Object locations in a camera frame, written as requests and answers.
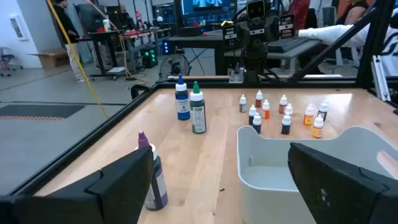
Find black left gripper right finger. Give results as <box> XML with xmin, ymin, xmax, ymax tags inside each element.
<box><xmin>287</xmin><ymin>142</ymin><xmax>398</xmax><ymax>224</ymax></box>

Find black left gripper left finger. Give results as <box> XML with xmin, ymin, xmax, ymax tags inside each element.
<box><xmin>0</xmin><ymin>145</ymin><xmax>155</xmax><ymax>224</ymax></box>

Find grey desk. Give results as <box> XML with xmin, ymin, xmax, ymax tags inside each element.
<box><xmin>223</xmin><ymin>39</ymin><xmax>324</xmax><ymax>75</ymax></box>

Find thick black cable loop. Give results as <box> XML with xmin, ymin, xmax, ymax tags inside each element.
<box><xmin>130</xmin><ymin>83</ymin><xmax>150</xmax><ymax>100</ymax></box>

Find small black dropper bottle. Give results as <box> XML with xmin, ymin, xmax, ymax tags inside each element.
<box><xmin>317</xmin><ymin>101</ymin><xmax>329</xmax><ymax>122</ymax></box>

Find yellow hanging cable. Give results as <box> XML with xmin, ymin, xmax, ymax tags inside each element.
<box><xmin>45</xmin><ymin>0</ymin><xmax>109</xmax><ymax>119</ymax></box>

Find grey office chair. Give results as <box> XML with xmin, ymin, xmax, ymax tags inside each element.
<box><xmin>0</xmin><ymin>46</ymin><xmax>24</xmax><ymax>78</ymax></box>

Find black keyboard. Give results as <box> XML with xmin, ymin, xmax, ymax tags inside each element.
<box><xmin>266</xmin><ymin>36</ymin><xmax>312</xmax><ymax>54</ymax></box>

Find large blue-capped colouring bottle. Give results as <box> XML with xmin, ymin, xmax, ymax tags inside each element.
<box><xmin>174</xmin><ymin>73</ymin><xmax>191</xmax><ymax>121</ymax></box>

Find person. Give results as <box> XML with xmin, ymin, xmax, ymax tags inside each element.
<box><xmin>295</xmin><ymin>7</ymin><xmax>398</xmax><ymax>77</ymax></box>
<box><xmin>119</xmin><ymin>4</ymin><xmax>136</xmax><ymax>30</ymax></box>
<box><xmin>335</xmin><ymin>0</ymin><xmax>371</xmax><ymax>26</ymax></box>
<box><xmin>287</xmin><ymin>0</ymin><xmax>312</xmax><ymax>30</ymax></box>
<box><xmin>51</xmin><ymin>0</ymin><xmax>91</xmax><ymax>83</ymax></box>

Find white wall panel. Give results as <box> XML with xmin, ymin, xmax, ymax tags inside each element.
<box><xmin>8</xmin><ymin>14</ymin><xmax>29</xmax><ymax>41</ymax></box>

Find black aluminium table frame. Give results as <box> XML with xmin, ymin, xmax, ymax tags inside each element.
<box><xmin>6</xmin><ymin>0</ymin><xmax>398</xmax><ymax>197</ymax></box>

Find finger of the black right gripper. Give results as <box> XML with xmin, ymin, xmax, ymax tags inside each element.
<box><xmin>278</xmin><ymin>14</ymin><xmax>296</xmax><ymax>40</ymax></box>
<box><xmin>221</xmin><ymin>24</ymin><xmax>239</xmax><ymax>48</ymax></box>

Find silver aluminium extrusion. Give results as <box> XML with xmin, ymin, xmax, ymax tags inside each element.
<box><xmin>371</xmin><ymin>55</ymin><xmax>392</xmax><ymax>102</ymax></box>

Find computer tower green lights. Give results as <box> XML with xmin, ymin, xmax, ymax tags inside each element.
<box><xmin>141</xmin><ymin>46</ymin><xmax>159</xmax><ymax>69</ymax></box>

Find large display screen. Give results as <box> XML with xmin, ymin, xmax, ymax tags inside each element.
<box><xmin>180</xmin><ymin>0</ymin><xmax>238</xmax><ymax>17</ymax></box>

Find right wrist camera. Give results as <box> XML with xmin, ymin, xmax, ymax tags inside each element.
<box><xmin>246</xmin><ymin>0</ymin><xmax>266</xmax><ymax>20</ymax></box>

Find black floor fan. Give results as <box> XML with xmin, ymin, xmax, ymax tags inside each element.
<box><xmin>158</xmin><ymin>53</ymin><xmax>193</xmax><ymax>80</ymax></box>

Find dark floor mat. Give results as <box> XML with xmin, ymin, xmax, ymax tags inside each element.
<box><xmin>0</xmin><ymin>104</ymin><xmax>86</xmax><ymax>122</ymax></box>

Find computer tower blue lights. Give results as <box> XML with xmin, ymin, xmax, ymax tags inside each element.
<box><xmin>160</xmin><ymin>39</ymin><xmax>175</xmax><ymax>56</ymax></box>

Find large purple-capped colouring bottle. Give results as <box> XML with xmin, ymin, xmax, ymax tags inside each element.
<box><xmin>136</xmin><ymin>130</ymin><xmax>169</xmax><ymax>212</ymax></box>

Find wooden workbench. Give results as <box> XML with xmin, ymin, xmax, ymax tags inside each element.
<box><xmin>118</xmin><ymin>27</ymin><xmax>172</xmax><ymax>74</ymax></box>

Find white plastic bin with handles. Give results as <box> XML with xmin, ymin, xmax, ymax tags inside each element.
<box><xmin>236</xmin><ymin>125</ymin><xmax>398</xmax><ymax>224</ymax></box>

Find small amber dropper bottle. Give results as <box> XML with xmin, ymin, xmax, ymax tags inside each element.
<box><xmin>303</xmin><ymin>103</ymin><xmax>315</xmax><ymax>126</ymax></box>

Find brown cardboard box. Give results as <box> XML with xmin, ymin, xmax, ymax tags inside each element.
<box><xmin>27</xmin><ymin>47</ymin><xmax>71</xmax><ymax>69</ymax></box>

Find large green-capped colouring bottle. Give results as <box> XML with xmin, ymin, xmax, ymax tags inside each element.
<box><xmin>189</xmin><ymin>80</ymin><xmax>208</xmax><ymax>134</ymax></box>

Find black standing desk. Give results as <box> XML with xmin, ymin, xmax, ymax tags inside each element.
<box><xmin>79</xmin><ymin>29</ymin><xmax>124</xmax><ymax>80</ymax></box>

